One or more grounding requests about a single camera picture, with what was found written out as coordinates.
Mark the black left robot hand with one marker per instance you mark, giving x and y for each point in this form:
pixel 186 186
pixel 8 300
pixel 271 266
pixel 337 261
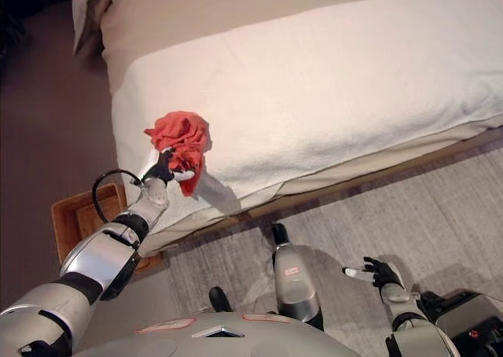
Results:
pixel 163 168

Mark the brown wicker basket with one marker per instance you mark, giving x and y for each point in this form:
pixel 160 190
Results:
pixel 74 223

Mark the red cloth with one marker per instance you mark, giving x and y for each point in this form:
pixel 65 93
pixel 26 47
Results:
pixel 178 131

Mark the black left robot foot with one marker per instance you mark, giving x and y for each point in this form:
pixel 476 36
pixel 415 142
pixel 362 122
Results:
pixel 219 299

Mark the black and silver equipment cart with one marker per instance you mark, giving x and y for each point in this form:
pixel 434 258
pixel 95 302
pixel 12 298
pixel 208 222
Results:
pixel 467 321

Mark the beige bed frame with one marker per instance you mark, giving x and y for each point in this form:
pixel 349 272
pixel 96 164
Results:
pixel 393 164

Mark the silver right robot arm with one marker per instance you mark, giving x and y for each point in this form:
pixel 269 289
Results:
pixel 412 333

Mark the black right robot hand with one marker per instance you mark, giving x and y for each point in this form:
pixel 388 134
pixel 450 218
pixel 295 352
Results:
pixel 383 273

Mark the white bed blanket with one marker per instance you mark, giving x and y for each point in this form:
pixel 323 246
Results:
pixel 314 97

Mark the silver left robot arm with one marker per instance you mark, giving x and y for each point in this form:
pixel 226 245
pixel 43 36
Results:
pixel 98 258

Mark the silver right robot leg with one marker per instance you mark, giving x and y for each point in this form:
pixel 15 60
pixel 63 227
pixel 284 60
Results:
pixel 294 282

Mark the grey patterned rug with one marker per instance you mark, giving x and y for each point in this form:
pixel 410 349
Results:
pixel 373 215

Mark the grey robot torso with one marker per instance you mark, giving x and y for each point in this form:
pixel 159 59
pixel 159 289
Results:
pixel 220 341

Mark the bed with white blanket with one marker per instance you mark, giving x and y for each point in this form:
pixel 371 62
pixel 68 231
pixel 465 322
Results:
pixel 177 15

